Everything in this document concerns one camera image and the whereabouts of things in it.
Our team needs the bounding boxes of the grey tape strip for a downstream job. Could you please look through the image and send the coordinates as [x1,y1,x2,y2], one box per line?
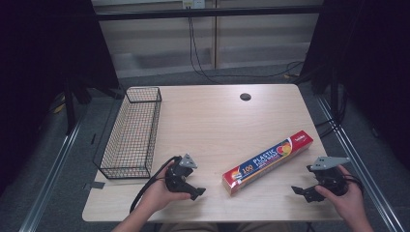
[82,181,106,191]

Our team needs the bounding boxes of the black curtain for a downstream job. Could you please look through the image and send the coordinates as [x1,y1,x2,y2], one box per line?
[298,0,410,172]
[0,0,125,197]

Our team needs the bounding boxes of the white wall outlet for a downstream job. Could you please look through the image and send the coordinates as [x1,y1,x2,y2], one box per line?
[181,0,207,10]

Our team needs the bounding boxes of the person's left hand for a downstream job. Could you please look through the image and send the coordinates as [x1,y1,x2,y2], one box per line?
[140,160,192,215]

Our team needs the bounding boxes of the black hanging wall cable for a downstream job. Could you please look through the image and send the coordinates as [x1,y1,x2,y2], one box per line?
[188,15,306,85]

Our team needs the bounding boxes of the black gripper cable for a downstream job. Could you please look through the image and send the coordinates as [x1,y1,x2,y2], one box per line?
[129,155,182,215]
[340,173,366,196]

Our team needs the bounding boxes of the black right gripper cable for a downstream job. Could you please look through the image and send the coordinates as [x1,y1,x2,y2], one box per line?
[340,173,366,196]

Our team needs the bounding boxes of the black wire basket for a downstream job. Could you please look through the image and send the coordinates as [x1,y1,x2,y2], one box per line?
[92,86,163,181]

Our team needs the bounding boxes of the black metal stand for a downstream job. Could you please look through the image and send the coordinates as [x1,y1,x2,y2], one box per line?
[62,78,77,135]

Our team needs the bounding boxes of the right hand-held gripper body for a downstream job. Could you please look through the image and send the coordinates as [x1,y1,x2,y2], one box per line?
[306,156,352,197]

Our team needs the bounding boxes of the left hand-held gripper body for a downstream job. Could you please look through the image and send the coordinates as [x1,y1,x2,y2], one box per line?
[164,153,198,194]

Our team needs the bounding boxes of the red blue plastic wrap box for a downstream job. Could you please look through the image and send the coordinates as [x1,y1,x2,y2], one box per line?
[220,130,315,196]

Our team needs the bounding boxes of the black floor cables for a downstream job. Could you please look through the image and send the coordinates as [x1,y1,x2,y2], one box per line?
[313,93,349,140]

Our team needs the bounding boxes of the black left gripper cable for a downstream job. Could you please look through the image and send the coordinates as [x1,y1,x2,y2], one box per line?
[129,155,182,215]

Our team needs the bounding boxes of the person's right hand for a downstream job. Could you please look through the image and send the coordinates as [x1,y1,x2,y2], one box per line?
[314,164,366,223]

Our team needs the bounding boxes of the black horizontal metal bar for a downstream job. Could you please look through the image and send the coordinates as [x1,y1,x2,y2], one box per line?
[96,5,324,22]

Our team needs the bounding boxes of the silver floor rail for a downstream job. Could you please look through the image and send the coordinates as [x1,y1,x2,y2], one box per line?
[315,95,405,232]
[18,117,83,232]

